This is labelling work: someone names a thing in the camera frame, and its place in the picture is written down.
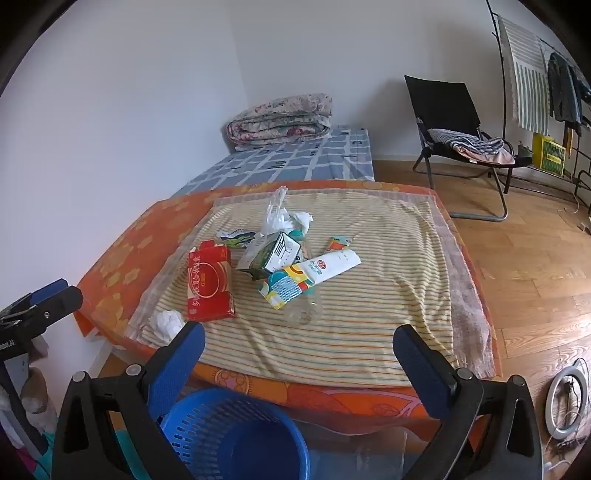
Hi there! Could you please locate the beige checked towel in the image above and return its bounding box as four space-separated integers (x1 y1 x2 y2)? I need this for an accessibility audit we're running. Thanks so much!
127 187 497 381

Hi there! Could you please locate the clear plastic bottle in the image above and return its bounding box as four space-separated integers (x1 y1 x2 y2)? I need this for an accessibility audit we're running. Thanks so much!
283 233 324 325

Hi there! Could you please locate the green white milk carton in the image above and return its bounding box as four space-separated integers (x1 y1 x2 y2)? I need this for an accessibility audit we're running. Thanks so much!
236 232 303 280

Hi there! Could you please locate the white tissue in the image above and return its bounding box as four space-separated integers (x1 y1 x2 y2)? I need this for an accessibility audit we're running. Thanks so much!
154 310 185 344

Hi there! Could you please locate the blue plastic basket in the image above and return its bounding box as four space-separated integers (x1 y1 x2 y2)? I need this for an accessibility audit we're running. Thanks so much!
159 388 310 480

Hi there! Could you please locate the folded floral quilt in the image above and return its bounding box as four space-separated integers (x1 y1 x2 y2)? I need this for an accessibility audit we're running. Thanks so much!
225 93 334 152

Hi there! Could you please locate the dark hanging jacket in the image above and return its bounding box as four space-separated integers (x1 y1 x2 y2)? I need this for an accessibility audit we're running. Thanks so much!
547 52 583 130

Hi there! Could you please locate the red tissue box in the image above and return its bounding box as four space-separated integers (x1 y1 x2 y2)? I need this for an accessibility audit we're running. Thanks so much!
187 240 236 321

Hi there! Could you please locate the white colourful carton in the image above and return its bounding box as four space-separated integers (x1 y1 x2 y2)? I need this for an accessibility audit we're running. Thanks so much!
257 264 319 311

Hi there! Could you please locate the black metal drying rack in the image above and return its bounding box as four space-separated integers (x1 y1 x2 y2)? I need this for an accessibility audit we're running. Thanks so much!
485 0 591 208

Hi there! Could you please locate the orange floral bedsheet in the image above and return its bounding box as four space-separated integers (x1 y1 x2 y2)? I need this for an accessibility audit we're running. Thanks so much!
74 178 504 435

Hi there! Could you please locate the white blue green snack packet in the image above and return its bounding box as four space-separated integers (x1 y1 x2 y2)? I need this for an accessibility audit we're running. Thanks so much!
216 227 257 249

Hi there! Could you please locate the clear plastic bag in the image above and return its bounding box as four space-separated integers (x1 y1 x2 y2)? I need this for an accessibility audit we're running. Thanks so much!
259 186 315 241

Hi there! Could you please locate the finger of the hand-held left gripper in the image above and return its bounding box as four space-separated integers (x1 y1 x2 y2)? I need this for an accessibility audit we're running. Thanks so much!
0 278 84 329

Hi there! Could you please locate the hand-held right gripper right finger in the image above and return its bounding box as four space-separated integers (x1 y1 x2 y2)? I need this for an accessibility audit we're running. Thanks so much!
392 324 543 480

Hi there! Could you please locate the long white paper wrapper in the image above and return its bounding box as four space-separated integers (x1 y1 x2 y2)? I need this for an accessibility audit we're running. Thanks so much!
295 248 362 284

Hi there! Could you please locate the striped yellow blanket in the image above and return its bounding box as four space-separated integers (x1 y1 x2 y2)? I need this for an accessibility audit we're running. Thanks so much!
139 189 462 388

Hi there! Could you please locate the dark striped cloth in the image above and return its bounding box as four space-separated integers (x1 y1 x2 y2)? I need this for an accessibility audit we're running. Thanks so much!
427 129 506 158

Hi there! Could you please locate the yellow box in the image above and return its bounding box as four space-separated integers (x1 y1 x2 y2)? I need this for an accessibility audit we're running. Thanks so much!
531 133 568 177

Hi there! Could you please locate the white ring light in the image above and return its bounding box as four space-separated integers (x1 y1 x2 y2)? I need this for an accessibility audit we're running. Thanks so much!
545 357 591 441

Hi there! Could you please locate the blue checked bedsheet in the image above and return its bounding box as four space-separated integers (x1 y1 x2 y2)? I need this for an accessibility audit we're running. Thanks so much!
173 124 376 197

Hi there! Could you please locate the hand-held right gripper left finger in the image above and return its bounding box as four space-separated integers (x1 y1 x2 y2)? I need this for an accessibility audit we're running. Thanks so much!
50 320 206 480

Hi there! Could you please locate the clear plastic storage box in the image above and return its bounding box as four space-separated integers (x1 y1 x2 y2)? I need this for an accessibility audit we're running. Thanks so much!
295 418 446 480

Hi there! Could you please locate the green striped towel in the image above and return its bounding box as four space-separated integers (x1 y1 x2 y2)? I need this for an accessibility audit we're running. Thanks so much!
498 16 551 132

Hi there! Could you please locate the black folding chair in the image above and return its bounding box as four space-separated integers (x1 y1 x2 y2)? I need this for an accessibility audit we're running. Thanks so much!
404 75 534 221

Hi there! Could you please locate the pink cushion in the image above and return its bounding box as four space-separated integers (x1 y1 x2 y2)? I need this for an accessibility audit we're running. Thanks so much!
450 143 517 166

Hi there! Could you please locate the white floor cable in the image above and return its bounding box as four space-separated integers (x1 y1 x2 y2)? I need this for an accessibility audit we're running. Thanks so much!
556 175 591 232

